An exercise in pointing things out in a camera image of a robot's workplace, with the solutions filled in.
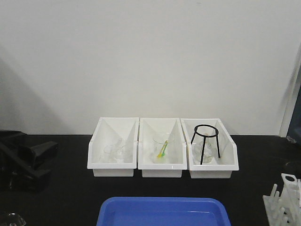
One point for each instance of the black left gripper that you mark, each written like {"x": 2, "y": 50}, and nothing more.
{"x": 21, "y": 168}

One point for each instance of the white test tube rack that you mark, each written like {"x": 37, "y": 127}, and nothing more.
{"x": 283, "y": 208}

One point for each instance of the blue grey pegboard drying rack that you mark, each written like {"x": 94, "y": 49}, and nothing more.
{"x": 294, "y": 131}

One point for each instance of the left white plastic bin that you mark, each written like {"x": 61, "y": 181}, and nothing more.
{"x": 107, "y": 132}

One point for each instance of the white plastic bin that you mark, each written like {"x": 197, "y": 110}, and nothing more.
{"x": 107, "y": 132}
{"x": 148, "y": 128}
{"x": 219, "y": 167}

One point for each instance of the glassware in left bin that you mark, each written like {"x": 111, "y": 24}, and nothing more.
{"x": 117, "y": 153}

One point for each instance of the blue plastic tray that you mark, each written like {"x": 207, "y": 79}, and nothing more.
{"x": 162, "y": 211}

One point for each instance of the glass beaker in middle bin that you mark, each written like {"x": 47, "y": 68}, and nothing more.
{"x": 158, "y": 141}

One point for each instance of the middle white plastic bin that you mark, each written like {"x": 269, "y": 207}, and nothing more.
{"x": 148, "y": 128}

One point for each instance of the yellow green plastic spatulas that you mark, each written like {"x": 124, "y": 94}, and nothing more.
{"x": 162, "y": 151}

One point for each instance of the glass flask in right bin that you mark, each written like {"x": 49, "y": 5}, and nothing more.
{"x": 203, "y": 150}

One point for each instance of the right white plastic bin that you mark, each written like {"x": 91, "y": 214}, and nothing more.
{"x": 219, "y": 167}

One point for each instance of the black wire tripod stand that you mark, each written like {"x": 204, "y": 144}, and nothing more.
{"x": 207, "y": 131}

